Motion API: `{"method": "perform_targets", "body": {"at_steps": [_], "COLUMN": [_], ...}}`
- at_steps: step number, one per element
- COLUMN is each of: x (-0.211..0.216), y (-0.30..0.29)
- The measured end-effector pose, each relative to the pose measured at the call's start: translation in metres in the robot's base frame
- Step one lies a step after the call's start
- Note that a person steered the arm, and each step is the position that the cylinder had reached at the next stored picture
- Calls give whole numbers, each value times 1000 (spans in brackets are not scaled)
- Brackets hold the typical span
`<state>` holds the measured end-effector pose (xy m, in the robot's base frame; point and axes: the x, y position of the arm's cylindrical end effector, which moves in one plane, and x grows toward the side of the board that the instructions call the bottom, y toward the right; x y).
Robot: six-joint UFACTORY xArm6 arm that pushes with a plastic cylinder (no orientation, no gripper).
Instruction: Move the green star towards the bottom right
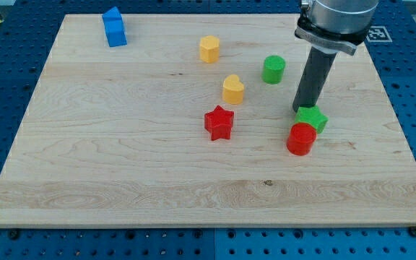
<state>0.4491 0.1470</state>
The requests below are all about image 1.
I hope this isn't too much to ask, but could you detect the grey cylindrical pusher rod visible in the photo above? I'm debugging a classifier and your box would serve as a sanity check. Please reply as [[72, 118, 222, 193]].
[[292, 47, 337, 112]]

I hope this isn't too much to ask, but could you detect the grey clamp flange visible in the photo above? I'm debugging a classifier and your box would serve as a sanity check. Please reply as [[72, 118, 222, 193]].
[[295, 16, 368, 56]]

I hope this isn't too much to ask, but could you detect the green star block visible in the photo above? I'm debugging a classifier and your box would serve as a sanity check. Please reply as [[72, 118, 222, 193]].
[[295, 105, 329, 134]]

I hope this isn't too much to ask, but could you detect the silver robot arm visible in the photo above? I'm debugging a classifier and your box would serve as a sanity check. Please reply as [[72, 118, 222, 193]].
[[292, 0, 378, 111]]

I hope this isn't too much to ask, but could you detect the red star block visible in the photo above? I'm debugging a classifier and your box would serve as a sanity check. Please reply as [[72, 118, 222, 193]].
[[204, 105, 235, 141]]

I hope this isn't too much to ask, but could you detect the fiducial marker tag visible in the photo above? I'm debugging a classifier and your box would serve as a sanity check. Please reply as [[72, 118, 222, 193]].
[[366, 25, 392, 43]]

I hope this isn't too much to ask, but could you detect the green cylinder block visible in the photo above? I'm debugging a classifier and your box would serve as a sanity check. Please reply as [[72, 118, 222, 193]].
[[261, 56, 286, 85]]

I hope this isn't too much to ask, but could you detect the red cylinder block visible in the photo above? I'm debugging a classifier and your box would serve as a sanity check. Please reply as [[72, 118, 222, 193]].
[[286, 123, 317, 156]]

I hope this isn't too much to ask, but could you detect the yellow heart block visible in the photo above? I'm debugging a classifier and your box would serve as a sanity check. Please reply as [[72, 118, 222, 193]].
[[222, 74, 245, 105]]

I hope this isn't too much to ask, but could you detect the yellow hexagon block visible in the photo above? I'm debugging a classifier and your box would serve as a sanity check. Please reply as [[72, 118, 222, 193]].
[[199, 35, 220, 63]]

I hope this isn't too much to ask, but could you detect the wooden board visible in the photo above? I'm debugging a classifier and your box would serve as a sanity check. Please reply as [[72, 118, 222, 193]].
[[0, 14, 416, 228]]

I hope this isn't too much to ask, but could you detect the blue house-shaped block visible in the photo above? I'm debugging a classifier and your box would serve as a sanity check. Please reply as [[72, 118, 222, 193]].
[[102, 6, 127, 47]]

